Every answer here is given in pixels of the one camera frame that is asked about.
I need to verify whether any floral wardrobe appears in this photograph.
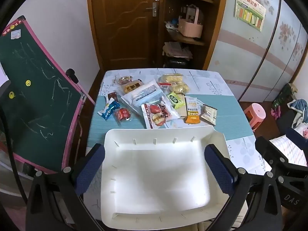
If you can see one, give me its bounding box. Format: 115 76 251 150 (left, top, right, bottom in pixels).
207 0 308 103

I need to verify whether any wall poster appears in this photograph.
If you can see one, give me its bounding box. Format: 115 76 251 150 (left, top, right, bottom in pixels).
234 0 267 32

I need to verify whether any green carton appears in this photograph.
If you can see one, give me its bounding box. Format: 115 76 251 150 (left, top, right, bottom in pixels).
272 83 298 116

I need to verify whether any red apple snack packet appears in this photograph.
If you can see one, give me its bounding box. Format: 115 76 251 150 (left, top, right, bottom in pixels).
141 100 180 129

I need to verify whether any small red snack packet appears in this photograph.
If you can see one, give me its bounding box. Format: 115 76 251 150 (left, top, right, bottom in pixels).
113 108 132 122

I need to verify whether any yellow cake packet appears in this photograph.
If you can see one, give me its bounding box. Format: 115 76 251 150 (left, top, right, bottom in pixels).
120 79 145 95

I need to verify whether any checkered bed blanket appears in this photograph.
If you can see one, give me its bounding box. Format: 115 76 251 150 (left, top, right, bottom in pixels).
269 129 308 167

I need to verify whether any stack of papers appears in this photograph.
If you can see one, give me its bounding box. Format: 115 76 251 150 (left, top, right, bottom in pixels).
162 42 193 59

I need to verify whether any pink plastic stool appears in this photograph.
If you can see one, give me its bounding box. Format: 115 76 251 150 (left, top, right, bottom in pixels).
244 103 266 131

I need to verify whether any clear bag of face masks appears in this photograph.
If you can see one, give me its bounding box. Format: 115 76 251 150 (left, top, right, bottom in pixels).
121 79 169 113

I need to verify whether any green chalkboard with pink frame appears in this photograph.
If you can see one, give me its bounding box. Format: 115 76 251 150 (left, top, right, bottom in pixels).
0 16 95 175

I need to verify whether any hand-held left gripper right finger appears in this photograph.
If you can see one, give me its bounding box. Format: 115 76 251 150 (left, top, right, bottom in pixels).
204 144 283 231

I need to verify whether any clear candy packet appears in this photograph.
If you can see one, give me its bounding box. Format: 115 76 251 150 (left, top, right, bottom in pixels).
117 75 133 85

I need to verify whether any blue snack packet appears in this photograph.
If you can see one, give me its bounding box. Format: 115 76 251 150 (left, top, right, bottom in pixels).
97 100 120 121

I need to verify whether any orange oat bar packet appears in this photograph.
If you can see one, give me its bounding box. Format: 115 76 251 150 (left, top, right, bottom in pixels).
184 96 204 124

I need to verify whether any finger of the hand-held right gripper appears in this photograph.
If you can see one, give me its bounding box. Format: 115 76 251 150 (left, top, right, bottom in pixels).
286 127 308 150
254 136 290 172

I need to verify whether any brown wooden door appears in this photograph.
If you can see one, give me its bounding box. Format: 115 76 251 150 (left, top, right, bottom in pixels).
90 0 165 68

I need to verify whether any beige cracker packet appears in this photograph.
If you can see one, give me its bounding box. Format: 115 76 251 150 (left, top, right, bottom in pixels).
178 96 190 119

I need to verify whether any black easel knob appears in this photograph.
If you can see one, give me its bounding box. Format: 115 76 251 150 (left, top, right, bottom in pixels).
66 69 79 85

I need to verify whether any blue white cloth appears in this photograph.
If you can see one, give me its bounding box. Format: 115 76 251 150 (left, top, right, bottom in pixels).
287 99 308 129

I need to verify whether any black cable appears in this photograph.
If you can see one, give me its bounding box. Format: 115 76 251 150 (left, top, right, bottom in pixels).
0 101 33 231

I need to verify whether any black box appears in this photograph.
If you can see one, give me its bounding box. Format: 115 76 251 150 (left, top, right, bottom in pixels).
164 58 193 69

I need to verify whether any teal table mat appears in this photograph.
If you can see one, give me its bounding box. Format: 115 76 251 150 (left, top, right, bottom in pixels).
88 94 255 147

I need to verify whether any wooden shelf cabinet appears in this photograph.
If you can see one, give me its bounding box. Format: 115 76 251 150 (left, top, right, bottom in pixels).
159 0 229 70

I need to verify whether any pink basket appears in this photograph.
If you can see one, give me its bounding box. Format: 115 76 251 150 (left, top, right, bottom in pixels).
178 5 204 38

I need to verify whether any metal door handle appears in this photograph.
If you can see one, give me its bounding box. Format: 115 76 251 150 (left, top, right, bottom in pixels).
146 2 158 17

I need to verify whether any small brown white packet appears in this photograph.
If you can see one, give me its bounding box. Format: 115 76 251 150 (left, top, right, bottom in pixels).
200 104 218 126

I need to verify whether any brown snack packet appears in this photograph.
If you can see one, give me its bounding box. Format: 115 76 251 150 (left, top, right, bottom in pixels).
107 91 118 106

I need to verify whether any green snack packet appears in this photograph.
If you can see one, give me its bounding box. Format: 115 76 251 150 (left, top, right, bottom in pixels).
167 92 186 109

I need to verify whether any red-top zip bag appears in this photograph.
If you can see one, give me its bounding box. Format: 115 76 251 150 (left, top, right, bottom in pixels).
158 82 172 93

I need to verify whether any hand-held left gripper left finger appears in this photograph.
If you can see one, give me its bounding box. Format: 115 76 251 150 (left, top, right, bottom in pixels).
25 143 106 231

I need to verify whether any blue white toy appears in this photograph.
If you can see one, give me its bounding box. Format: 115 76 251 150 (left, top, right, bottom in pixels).
166 19 179 30

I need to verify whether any yellow bread bag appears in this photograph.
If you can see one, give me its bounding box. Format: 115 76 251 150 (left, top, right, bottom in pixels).
157 73 184 85
170 82 189 94

